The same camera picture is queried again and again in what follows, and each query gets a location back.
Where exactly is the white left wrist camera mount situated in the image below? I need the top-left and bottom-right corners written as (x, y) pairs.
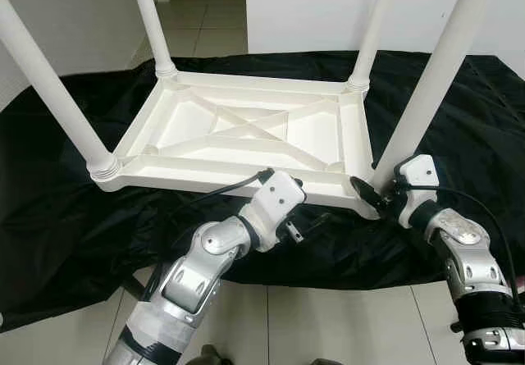
top-left (241, 171), bottom-right (307, 253)

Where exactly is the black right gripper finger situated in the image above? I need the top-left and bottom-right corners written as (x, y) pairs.
top-left (350, 176), bottom-right (383, 211)

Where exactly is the black stand rod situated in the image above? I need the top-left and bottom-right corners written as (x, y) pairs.
top-left (123, 276), bottom-right (145, 299)

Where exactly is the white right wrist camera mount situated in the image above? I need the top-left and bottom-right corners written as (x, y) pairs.
top-left (394, 155), bottom-right (441, 227)

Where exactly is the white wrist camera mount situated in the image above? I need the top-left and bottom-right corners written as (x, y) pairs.
top-left (241, 171), bottom-right (307, 253)
top-left (394, 155), bottom-right (441, 227)

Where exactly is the black cloth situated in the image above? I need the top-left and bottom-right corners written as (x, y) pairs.
top-left (0, 49), bottom-right (525, 333)

